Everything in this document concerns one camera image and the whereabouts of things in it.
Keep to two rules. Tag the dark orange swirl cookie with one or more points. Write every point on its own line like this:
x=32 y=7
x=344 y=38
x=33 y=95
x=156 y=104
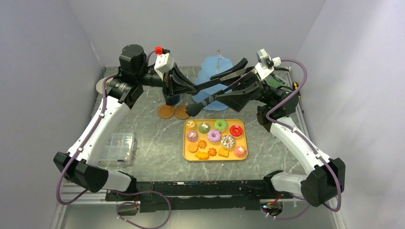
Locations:
x=212 y=152

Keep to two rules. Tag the red frosted donut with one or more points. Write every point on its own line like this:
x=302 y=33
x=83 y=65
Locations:
x=236 y=131

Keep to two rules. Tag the dark blue mug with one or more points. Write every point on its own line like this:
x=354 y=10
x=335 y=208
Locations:
x=172 y=100

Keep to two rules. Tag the square cracker biscuit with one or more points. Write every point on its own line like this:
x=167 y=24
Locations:
x=223 y=152

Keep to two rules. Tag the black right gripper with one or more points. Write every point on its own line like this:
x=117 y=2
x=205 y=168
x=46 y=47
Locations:
x=242 y=91

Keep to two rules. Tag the yellow serving tray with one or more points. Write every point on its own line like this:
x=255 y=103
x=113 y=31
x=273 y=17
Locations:
x=241 y=141

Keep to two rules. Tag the purple sprinkled donut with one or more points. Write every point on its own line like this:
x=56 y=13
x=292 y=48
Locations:
x=214 y=136

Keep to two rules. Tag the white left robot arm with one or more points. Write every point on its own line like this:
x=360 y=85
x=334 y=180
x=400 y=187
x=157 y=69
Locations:
x=79 y=163

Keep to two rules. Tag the white tape roll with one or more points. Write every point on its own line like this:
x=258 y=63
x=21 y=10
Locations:
x=100 y=84

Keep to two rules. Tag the right wooden coaster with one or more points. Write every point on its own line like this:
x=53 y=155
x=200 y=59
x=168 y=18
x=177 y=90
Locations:
x=180 y=112

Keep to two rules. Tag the round orange cookie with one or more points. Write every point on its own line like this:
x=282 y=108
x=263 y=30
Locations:
x=193 y=147

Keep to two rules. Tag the yellow cupcake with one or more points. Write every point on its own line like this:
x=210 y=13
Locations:
x=190 y=125

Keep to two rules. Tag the black food tongs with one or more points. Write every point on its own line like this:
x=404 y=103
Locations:
x=194 y=109

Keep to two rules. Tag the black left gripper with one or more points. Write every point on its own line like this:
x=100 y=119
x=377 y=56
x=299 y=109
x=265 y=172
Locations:
x=174 y=82

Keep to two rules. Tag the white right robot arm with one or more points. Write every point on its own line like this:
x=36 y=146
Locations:
x=323 y=182

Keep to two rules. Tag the clear plastic screw box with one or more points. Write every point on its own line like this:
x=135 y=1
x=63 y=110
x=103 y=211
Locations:
x=118 y=150

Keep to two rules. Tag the green cupcake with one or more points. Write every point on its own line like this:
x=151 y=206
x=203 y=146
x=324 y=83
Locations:
x=204 y=128

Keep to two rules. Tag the pink cupcake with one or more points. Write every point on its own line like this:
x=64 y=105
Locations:
x=240 y=151

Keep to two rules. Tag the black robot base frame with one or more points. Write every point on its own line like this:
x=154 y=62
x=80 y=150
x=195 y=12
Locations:
x=195 y=195

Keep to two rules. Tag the left wooden coaster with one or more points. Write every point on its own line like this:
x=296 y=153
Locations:
x=166 y=111

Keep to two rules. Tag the purple cupcake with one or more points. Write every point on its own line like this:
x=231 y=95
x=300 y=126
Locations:
x=192 y=136

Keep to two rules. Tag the orange fish-shaped cookie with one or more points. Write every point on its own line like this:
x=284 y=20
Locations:
x=202 y=155

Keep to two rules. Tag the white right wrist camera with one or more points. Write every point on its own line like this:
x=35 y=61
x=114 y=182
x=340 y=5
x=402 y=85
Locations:
x=266 y=64

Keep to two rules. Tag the chocolate white sprinkled donut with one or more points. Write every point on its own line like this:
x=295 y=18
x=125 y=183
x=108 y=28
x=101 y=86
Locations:
x=227 y=141

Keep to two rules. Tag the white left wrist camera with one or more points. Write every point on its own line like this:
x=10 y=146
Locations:
x=164 y=61

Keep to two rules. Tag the wooden coaster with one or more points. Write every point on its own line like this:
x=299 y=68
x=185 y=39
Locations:
x=166 y=111
x=180 y=112

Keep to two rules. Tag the yellow black screwdriver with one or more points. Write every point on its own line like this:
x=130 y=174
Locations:
x=295 y=87

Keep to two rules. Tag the green frosted donut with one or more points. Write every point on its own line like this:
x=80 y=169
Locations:
x=220 y=125

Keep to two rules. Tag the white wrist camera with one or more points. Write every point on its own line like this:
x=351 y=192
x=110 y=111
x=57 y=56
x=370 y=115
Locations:
x=164 y=61
x=266 y=64

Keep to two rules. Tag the green white electronic box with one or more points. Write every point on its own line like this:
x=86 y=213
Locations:
x=275 y=81

